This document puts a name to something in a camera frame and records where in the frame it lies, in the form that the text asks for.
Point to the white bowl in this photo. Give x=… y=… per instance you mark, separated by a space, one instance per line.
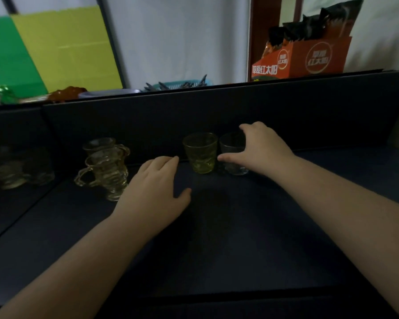
x=108 y=93

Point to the black metal pole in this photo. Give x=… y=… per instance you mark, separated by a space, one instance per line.
x=109 y=39

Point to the person's left thumb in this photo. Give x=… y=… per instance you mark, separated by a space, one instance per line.
x=183 y=198

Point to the red-brown food piece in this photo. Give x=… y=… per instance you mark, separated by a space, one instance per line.
x=66 y=93

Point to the person's right hand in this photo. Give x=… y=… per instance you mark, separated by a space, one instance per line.
x=266 y=152

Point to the yellow glass cup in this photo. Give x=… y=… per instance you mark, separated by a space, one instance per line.
x=200 y=152

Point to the clear glass cup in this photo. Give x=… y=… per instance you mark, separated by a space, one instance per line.
x=232 y=144

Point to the bundle of dark cutlery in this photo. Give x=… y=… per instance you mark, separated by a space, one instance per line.
x=186 y=84

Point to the blue plastic basket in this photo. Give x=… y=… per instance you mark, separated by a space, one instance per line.
x=178 y=85

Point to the dark blue partition board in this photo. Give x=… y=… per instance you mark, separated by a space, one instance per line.
x=193 y=112

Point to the person's left forearm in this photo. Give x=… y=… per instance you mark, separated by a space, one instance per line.
x=73 y=269

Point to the orange cardboard display box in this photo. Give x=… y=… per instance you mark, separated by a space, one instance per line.
x=306 y=58

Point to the green board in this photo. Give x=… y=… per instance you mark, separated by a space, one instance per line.
x=10 y=56

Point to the row of dark snack packets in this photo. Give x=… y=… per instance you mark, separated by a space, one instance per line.
x=319 y=23

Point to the yellow board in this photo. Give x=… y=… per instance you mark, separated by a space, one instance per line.
x=68 y=49

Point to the person's right thumb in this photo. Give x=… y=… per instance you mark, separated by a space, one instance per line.
x=231 y=157

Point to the green glass item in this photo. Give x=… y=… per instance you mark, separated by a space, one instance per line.
x=5 y=93

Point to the person's left hand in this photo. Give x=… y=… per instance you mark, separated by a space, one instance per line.
x=149 y=199

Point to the person's right forearm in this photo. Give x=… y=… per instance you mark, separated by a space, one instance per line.
x=349 y=222

